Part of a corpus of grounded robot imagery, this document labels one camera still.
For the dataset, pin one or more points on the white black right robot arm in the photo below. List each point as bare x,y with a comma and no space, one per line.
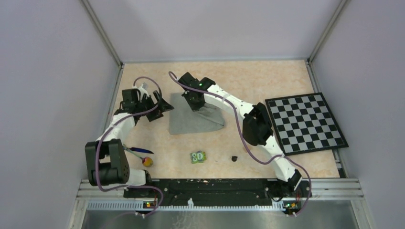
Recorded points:
252,120

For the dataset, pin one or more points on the red yellow ball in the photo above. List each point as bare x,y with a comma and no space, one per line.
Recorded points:
147,162

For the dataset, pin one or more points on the blue pen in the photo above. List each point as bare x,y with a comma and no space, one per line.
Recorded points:
136,149

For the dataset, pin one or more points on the aluminium frame rail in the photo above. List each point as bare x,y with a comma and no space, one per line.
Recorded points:
321,190

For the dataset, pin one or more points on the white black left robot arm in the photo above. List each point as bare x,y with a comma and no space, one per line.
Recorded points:
106,160

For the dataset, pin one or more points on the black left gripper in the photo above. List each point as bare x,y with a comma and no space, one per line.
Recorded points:
154,116

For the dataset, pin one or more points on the grey-green cloth napkin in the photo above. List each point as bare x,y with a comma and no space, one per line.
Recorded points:
182,120

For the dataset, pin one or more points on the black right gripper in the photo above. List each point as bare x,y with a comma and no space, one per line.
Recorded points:
194,108

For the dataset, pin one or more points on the green owl toy block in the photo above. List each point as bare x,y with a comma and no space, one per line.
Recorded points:
198,157

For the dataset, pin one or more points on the black white checkerboard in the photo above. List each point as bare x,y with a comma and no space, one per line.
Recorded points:
304,124

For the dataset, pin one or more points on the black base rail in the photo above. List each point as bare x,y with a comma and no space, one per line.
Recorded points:
240,192

